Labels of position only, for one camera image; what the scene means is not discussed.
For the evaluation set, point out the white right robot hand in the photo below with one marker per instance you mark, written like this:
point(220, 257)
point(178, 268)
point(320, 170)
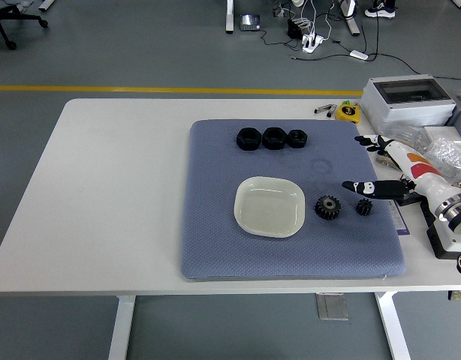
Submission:
point(414, 165)

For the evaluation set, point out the small black gear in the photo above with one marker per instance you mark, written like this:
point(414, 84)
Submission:
point(364, 207)

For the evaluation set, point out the large black gear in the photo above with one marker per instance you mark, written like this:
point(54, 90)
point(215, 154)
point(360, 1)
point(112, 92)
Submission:
point(328, 210)

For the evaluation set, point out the white flat box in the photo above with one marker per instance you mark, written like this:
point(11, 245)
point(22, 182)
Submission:
point(442, 134)

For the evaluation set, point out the small black hex nut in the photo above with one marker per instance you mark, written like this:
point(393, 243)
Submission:
point(298, 138)

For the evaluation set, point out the large black hex nut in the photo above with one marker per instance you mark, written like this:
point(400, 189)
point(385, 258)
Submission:
point(247, 139)
point(274, 138)

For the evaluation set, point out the black small box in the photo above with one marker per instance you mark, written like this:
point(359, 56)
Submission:
point(293, 28)

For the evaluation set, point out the clear bag of screws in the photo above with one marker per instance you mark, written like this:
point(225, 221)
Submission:
point(450, 153)

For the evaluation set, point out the purple-edged printed sheet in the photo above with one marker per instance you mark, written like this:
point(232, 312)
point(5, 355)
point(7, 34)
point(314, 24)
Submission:
point(400, 221)

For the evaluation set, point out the yellow tape measure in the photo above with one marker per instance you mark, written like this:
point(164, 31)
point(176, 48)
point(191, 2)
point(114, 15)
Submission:
point(347, 111)

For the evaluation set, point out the black marker pen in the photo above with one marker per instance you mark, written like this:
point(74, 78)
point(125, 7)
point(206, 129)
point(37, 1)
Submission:
point(329, 113)

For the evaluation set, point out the silver marker pen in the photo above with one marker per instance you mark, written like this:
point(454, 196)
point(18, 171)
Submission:
point(322, 109)

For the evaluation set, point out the white power adapter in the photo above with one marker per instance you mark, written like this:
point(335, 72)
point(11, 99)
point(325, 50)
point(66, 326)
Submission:
point(359, 54)

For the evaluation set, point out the white square plate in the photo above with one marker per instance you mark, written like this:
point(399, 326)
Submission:
point(268, 210)

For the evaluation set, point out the white sneakers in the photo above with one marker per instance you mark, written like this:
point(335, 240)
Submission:
point(380, 12)

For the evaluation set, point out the white desk leg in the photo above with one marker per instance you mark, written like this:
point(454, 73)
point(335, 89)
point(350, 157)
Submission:
point(229, 17)
point(351, 20)

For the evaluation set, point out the white power strip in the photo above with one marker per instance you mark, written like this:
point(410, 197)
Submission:
point(312, 42)

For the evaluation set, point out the white table leg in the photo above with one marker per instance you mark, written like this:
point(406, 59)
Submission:
point(393, 326)
point(122, 326)

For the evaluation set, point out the metal floor plate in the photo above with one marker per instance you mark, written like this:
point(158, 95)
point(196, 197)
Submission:
point(332, 306)

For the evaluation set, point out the blue-grey padded mat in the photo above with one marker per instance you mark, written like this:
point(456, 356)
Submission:
point(275, 258)

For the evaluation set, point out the black desk phone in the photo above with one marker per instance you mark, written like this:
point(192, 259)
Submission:
point(250, 21)

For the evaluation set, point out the black office chair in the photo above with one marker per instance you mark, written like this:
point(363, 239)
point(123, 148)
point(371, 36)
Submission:
point(5, 15)

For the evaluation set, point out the grey electrical enclosure box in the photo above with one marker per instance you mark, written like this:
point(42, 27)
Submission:
point(410, 108)

